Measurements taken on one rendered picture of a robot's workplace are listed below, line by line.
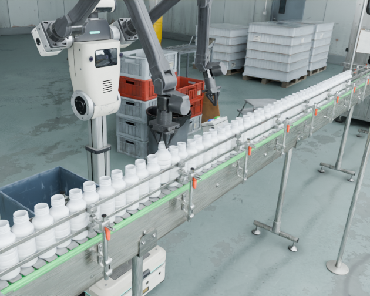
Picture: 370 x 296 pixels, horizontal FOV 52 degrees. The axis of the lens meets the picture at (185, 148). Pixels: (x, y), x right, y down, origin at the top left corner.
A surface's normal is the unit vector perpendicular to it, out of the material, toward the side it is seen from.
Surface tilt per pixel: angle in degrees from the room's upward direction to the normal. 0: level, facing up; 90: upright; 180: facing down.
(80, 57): 90
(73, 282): 90
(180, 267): 0
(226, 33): 90
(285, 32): 89
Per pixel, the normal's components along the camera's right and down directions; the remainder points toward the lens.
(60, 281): 0.79, 0.27
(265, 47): -0.58, 0.29
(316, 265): 0.05, -0.92
